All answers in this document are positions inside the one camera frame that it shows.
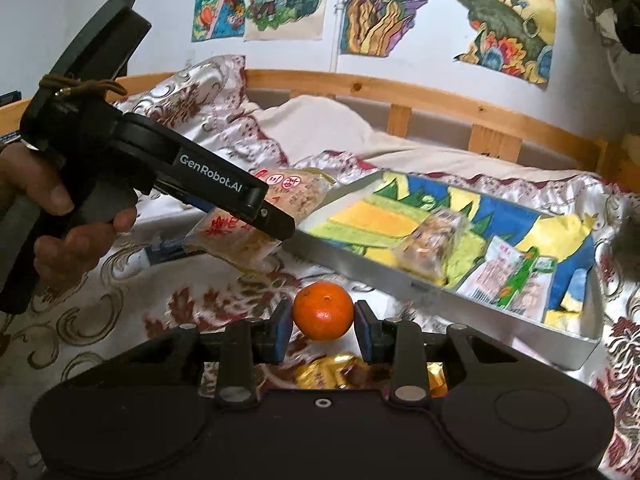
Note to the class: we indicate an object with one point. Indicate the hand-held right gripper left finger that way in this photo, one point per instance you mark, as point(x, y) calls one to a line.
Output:
point(283, 332)

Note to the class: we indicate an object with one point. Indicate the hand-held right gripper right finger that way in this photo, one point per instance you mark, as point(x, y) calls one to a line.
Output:
point(365, 335)

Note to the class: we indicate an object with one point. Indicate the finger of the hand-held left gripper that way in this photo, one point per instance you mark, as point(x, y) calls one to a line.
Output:
point(277, 225)

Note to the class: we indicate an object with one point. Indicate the tangerine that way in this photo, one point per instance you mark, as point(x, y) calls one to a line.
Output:
point(322, 310)

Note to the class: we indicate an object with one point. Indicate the clear rice crust packet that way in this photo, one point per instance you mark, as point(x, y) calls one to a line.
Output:
point(230, 240)

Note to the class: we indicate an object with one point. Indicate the yellow snack packet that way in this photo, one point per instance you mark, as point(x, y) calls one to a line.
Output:
point(325, 372)

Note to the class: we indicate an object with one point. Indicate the metal tray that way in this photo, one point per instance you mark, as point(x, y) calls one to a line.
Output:
point(360, 265)

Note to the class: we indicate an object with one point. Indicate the blue and white box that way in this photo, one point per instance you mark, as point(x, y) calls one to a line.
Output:
point(167, 252)

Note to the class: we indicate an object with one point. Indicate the clear pastry packet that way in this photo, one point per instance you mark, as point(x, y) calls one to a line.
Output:
point(430, 245)

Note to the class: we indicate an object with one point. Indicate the white and green snack packet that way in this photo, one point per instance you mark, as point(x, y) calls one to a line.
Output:
point(487, 270)

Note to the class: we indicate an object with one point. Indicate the bright green snack packet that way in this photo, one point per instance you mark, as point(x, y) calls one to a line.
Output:
point(519, 275)

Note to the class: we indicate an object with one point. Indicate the person's left hand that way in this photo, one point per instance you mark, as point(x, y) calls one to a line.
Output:
point(45, 185)

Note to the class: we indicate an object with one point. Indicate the beige pillow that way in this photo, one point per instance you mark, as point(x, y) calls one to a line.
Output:
point(325, 130)

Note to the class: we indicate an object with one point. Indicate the grey patterned clothes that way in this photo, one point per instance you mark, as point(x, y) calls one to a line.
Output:
point(605, 30)

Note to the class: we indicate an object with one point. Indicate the dark hanging clothing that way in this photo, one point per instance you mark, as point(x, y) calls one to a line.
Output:
point(622, 5)

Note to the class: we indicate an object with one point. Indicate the orange-haired cartoon wall poster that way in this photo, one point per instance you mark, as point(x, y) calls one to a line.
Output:
point(220, 5)

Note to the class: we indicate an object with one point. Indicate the blond cartoon figure wall poster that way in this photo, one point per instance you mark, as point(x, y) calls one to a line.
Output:
point(285, 5)

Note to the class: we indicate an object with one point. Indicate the swirl and seaweed wall poster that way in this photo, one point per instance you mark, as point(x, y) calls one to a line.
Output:
point(390, 10)

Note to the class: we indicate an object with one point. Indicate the colourful landscape wall poster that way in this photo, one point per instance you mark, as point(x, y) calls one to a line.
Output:
point(510, 25)

